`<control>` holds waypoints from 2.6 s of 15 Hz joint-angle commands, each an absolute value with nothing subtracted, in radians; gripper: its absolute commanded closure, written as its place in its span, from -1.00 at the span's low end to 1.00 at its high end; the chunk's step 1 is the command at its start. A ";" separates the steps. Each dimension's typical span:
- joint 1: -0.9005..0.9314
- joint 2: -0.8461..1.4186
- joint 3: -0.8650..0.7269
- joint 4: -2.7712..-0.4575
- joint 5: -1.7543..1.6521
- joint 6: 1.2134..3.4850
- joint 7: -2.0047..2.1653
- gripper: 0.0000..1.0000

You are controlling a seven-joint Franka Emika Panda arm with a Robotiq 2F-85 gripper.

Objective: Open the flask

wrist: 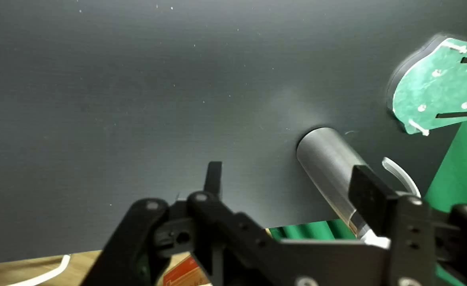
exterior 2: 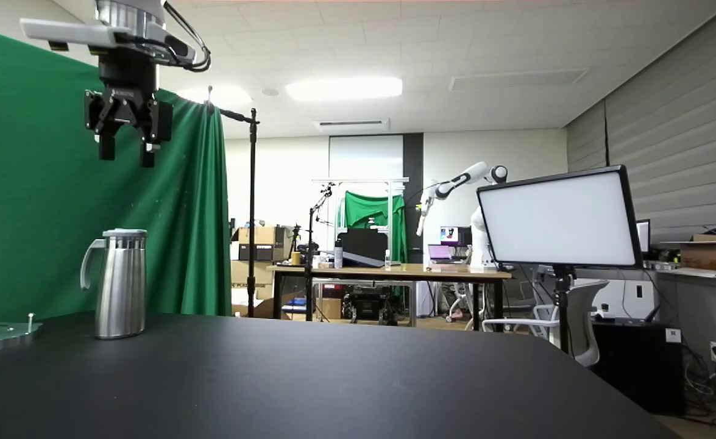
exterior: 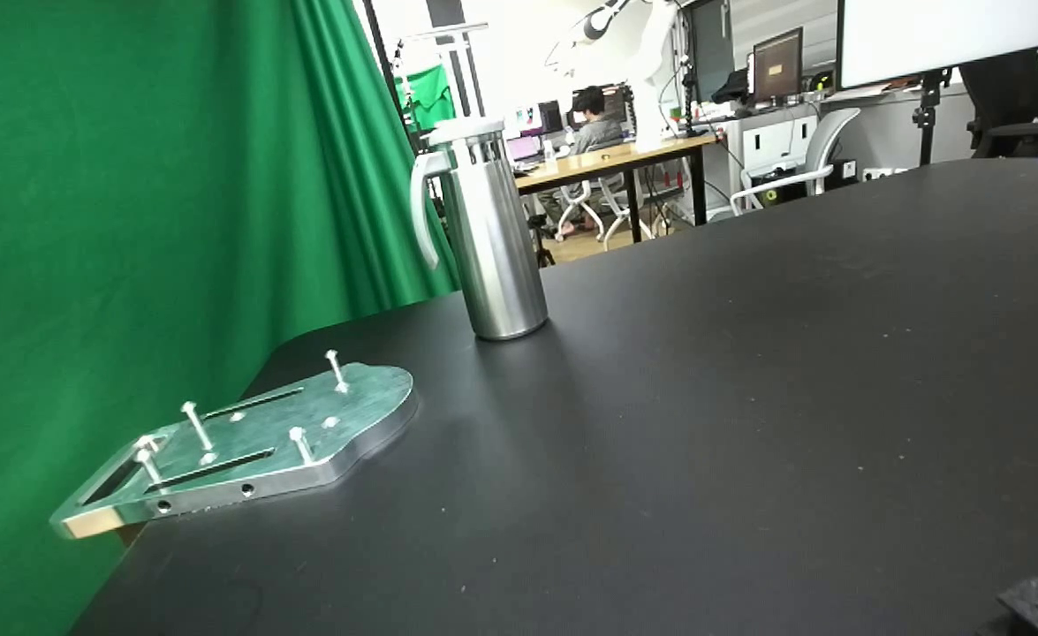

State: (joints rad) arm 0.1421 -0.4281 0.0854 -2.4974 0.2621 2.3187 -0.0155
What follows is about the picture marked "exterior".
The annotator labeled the stainless steel flask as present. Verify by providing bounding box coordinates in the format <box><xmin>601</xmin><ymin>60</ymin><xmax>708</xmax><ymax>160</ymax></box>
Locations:
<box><xmin>409</xmin><ymin>117</ymin><xmax>549</xmax><ymax>342</ymax></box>

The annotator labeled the white flask lid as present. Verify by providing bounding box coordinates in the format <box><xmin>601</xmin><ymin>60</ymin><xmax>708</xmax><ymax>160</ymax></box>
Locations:
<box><xmin>425</xmin><ymin>117</ymin><xmax>507</xmax><ymax>148</ymax></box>

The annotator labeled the white office chair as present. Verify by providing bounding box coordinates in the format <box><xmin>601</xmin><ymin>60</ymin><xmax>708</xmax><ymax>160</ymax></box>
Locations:
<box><xmin>729</xmin><ymin>107</ymin><xmax>862</xmax><ymax>217</ymax></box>
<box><xmin>556</xmin><ymin>173</ymin><xmax>654</xmax><ymax>253</ymax></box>

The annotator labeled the wooden desk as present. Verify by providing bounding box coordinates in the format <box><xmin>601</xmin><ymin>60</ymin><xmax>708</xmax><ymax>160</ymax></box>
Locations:
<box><xmin>514</xmin><ymin>132</ymin><xmax>719</xmax><ymax>246</ymax></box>

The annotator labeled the row of monitors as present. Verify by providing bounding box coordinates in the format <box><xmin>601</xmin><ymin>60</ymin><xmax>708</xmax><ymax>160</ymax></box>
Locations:
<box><xmin>506</xmin><ymin>85</ymin><xmax>631</xmax><ymax>163</ymax></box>

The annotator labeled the person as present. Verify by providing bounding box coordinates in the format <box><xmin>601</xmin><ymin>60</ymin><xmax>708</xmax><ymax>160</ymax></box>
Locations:
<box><xmin>555</xmin><ymin>86</ymin><xmax>625</xmax><ymax>241</ymax></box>

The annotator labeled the small green cloth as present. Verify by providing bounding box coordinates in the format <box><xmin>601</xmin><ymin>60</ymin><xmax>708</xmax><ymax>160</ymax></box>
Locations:
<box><xmin>395</xmin><ymin>64</ymin><xmax>458</xmax><ymax>132</ymax></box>

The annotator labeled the metal mounting plate with bolts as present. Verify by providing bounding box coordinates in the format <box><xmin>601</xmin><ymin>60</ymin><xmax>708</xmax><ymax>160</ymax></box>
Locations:
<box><xmin>50</xmin><ymin>350</ymin><xmax>420</xmax><ymax>541</ymax></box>

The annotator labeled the white cabinet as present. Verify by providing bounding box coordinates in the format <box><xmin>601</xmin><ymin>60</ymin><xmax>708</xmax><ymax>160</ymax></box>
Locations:
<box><xmin>720</xmin><ymin>104</ymin><xmax>822</xmax><ymax>211</ymax></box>

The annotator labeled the monitor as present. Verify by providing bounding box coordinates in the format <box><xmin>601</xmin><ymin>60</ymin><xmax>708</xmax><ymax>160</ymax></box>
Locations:
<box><xmin>751</xmin><ymin>26</ymin><xmax>805</xmax><ymax>104</ymax></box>

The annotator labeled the green backdrop curtain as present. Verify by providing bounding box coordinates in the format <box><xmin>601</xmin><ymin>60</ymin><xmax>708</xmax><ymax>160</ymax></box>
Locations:
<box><xmin>0</xmin><ymin>0</ymin><xmax>461</xmax><ymax>636</ymax></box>

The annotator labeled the white light panel on stand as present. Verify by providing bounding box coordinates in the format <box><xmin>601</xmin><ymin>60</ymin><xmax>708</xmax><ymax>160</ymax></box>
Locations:
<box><xmin>835</xmin><ymin>0</ymin><xmax>1038</xmax><ymax>168</ymax></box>

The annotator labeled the black office chair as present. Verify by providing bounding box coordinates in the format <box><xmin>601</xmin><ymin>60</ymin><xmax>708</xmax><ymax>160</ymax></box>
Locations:
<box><xmin>958</xmin><ymin>49</ymin><xmax>1038</xmax><ymax>160</ymax></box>

